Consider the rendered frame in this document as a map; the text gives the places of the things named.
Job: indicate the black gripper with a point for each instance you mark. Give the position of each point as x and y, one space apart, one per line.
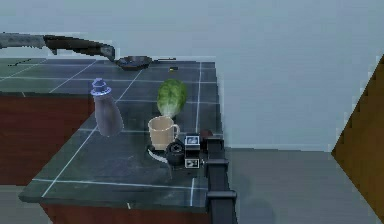
175 153

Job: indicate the beige cup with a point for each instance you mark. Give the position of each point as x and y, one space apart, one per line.
162 133

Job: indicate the red-brown counter with dark top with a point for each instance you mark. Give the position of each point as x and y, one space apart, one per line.
110 160

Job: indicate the green lettuce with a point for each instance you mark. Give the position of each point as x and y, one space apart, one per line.
171 96

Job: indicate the grey bottle with blue cap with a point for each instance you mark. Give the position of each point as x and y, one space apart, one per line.
107 115

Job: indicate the small yellow and black object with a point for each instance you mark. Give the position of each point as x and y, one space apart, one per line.
173 69

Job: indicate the black frying pan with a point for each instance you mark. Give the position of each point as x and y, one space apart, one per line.
134 62

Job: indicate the black and grey long utensil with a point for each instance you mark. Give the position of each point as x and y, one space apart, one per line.
76 44

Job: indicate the brown wooden door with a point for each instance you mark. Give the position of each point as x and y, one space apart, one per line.
365 150

